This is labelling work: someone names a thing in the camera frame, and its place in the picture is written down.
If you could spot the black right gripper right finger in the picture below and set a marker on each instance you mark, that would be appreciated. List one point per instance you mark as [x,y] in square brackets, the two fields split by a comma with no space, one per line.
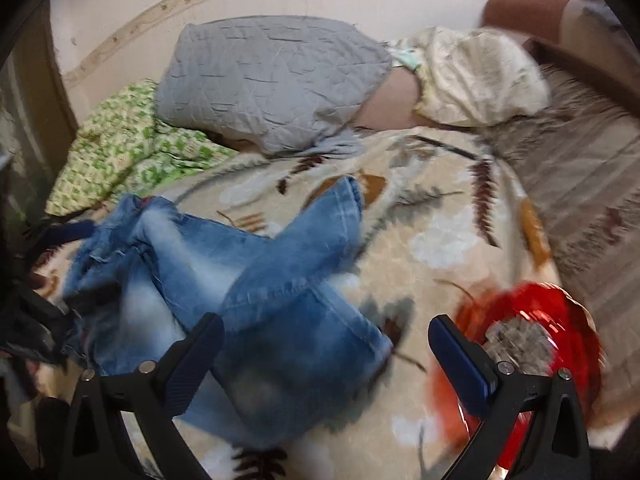
[556,446]

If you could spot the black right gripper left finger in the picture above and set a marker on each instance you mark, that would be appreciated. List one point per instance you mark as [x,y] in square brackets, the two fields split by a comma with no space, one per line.
[97,444]

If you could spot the blue denim jeans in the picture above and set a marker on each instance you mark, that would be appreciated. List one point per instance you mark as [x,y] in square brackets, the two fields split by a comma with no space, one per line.
[294,350]

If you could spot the red glass plate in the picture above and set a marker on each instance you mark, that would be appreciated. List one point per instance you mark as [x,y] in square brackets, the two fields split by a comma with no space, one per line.
[570,329]

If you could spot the sunflower seeds pile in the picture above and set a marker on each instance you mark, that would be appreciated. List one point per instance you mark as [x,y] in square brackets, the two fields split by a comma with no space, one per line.
[525,344]

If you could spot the leaf pattern fleece blanket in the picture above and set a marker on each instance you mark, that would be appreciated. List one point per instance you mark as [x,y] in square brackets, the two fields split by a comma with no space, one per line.
[450,228]

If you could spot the striped brown bed sheet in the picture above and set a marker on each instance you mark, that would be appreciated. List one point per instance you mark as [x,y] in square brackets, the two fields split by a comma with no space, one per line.
[578,161]

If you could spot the green patterned quilt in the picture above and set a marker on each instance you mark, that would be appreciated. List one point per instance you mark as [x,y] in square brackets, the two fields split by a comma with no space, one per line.
[123,147]

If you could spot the pink mattress sheet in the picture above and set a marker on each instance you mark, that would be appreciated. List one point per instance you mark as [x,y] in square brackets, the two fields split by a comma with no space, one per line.
[391,107]

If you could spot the cream satin pillow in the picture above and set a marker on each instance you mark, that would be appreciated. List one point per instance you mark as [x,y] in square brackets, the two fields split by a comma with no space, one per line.
[471,78]

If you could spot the grey quilted pillow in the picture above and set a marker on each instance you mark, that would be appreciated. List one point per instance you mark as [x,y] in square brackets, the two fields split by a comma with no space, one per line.
[288,84]

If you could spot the brown padded headboard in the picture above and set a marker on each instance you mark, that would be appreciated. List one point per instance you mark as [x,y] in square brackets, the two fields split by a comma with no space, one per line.
[581,36]

